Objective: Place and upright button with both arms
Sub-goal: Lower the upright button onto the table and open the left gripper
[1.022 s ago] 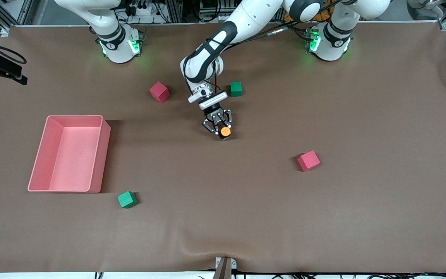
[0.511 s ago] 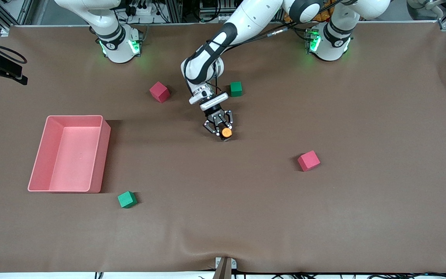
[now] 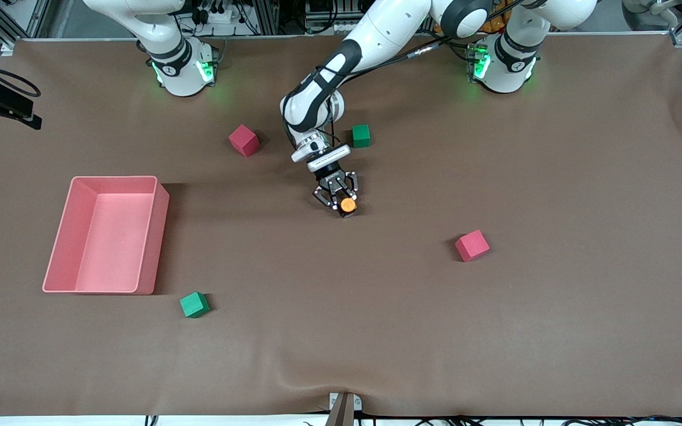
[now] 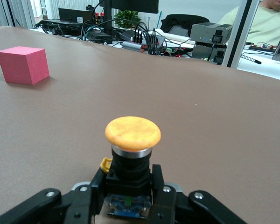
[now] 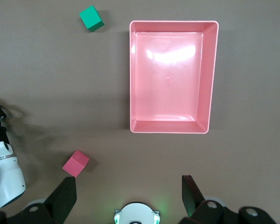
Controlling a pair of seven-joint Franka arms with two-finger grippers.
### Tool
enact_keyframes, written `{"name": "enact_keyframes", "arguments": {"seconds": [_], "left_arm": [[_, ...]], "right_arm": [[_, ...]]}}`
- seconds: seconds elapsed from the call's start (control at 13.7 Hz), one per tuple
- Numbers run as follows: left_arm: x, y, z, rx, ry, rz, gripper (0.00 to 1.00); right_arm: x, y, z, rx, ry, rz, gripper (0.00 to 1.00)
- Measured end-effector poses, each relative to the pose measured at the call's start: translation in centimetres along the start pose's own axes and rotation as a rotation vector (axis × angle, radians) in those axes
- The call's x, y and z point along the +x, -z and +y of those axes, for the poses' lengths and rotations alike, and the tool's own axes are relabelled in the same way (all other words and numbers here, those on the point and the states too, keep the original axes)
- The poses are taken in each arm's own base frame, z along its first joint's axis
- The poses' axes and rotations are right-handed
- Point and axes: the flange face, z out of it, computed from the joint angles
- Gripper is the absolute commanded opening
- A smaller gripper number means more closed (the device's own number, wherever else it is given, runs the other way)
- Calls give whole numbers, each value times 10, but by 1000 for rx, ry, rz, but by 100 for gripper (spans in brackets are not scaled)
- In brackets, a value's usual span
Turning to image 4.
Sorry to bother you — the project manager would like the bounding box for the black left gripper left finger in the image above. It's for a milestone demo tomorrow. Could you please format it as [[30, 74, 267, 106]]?
[[0, 167, 107, 224]]

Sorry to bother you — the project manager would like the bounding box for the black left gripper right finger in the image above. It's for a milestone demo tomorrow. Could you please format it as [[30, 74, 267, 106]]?
[[147, 164, 248, 224]]

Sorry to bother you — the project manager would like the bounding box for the orange push button switch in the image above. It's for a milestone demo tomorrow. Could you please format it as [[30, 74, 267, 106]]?
[[100, 116, 162, 220]]

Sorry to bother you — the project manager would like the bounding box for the brown table mat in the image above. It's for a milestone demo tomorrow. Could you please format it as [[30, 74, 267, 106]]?
[[0, 25, 280, 224]]

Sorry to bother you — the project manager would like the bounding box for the pink foam cube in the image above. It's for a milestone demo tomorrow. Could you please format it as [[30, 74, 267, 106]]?
[[0, 46, 50, 86]]

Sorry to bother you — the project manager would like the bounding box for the dark grey electronics box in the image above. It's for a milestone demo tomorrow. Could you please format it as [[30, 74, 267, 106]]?
[[191, 44, 227, 65]]

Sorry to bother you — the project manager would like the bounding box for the silver usb hub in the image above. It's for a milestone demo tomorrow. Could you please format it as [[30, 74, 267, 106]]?
[[120, 41, 143, 52]]

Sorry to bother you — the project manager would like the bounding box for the silver metal electronics box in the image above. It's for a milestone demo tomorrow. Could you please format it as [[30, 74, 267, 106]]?
[[189, 22, 233, 46]]

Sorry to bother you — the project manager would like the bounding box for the black power strip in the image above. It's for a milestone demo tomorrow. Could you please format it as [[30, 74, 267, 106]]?
[[41, 20, 82, 30]]

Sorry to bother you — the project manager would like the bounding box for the black jacket on chair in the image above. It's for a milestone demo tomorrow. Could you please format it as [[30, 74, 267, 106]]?
[[160, 14, 210, 37]]

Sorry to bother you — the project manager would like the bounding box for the small circuit board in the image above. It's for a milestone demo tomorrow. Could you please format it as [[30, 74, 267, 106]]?
[[249, 42, 276, 51]]

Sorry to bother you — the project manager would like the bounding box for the black flat device box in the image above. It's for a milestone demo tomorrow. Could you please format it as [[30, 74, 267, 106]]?
[[58, 8, 94, 24]]

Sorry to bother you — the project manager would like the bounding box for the green potted plant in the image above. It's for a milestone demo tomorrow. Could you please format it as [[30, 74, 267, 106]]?
[[113, 10, 142, 28]]

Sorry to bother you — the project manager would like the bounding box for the black computer monitor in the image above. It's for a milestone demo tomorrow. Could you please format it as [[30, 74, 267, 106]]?
[[104, 0, 159, 38]]

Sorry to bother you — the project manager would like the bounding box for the person in pale green shirt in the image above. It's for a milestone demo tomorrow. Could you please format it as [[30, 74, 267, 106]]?
[[218, 0, 280, 47]]

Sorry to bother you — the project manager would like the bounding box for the aluminium profile post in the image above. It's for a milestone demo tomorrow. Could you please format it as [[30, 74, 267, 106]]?
[[221, 0, 259, 68]]

